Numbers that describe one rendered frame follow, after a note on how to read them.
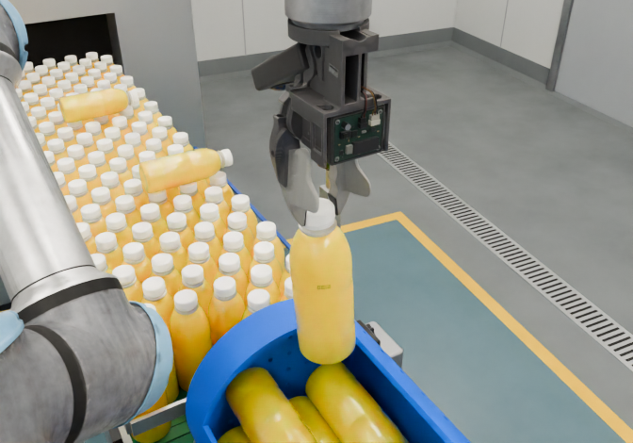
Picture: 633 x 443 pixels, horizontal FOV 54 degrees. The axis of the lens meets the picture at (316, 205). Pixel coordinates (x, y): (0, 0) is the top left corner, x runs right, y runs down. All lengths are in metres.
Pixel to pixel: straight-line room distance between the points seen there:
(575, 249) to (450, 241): 0.61
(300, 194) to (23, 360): 0.28
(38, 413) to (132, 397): 0.11
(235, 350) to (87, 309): 0.26
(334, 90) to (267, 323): 0.39
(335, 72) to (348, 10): 0.05
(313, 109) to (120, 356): 0.29
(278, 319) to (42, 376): 0.36
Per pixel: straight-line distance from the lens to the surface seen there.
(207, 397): 0.84
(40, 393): 0.56
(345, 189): 0.65
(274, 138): 0.59
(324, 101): 0.55
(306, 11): 0.52
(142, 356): 0.63
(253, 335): 0.82
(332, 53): 0.53
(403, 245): 3.13
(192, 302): 1.08
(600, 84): 4.96
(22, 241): 0.66
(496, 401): 2.45
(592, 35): 4.98
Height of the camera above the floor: 1.79
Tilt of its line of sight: 31 degrees down
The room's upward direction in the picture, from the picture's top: straight up
